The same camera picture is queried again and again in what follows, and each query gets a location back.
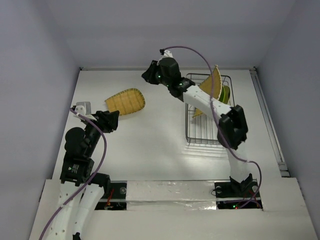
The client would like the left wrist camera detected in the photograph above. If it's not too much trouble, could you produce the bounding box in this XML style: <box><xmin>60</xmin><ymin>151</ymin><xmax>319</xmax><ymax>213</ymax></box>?
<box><xmin>71</xmin><ymin>101</ymin><xmax>92</xmax><ymax>116</ymax></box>

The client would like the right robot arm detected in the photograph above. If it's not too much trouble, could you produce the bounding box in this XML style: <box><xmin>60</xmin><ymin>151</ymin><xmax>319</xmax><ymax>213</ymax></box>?
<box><xmin>141</xmin><ymin>57</ymin><xmax>253</xmax><ymax>197</ymax></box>

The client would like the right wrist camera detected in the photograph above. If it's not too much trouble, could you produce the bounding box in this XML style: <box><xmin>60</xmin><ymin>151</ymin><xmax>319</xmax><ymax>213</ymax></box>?
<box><xmin>159</xmin><ymin>49</ymin><xmax>173</xmax><ymax>59</ymax></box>

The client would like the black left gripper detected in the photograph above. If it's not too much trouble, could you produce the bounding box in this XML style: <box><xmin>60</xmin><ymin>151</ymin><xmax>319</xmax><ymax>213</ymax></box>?
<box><xmin>82</xmin><ymin>109</ymin><xmax>119</xmax><ymax>156</ymax></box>

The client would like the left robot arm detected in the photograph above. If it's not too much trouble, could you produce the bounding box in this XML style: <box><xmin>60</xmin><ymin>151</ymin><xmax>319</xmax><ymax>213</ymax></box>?
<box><xmin>39</xmin><ymin>105</ymin><xmax>120</xmax><ymax>240</ymax></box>

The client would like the wire dish rack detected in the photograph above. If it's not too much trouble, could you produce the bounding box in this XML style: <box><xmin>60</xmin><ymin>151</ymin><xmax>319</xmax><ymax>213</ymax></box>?
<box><xmin>185</xmin><ymin>75</ymin><xmax>235</xmax><ymax>147</ymax></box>

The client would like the white foam base bar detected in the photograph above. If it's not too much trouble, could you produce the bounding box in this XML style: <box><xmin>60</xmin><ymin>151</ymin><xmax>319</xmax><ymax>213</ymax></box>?
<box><xmin>125</xmin><ymin>180</ymin><xmax>217</xmax><ymax>212</ymax></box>

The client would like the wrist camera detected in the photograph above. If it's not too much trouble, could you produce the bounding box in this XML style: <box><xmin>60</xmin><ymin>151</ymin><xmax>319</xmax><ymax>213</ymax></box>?
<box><xmin>71</xmin><ymin>101</ymin><xmax>92</xmax><ymax>116</ymax></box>
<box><xmin>159</xmin><ymin>49</ymin><xmax>173</xmax><ymax>59</ymax></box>

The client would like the green plate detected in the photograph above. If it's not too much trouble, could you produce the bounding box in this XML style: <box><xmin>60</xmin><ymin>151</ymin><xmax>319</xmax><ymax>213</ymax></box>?
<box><xmin>223</xmin><ymin>85</ymin><xmax>231</xmax><ymax>104</ymax></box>
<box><xmin>218</xmin><ymin>85</ymin><xmax>225</xmax><ymax>104</ymax></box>

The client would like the metal rail at right wall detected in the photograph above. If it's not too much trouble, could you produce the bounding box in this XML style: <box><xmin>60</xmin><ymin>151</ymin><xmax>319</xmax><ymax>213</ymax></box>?
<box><xmin>249</xmin><ymin>67</ymin><xmax>291</xmax><ymax>178</ymax></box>

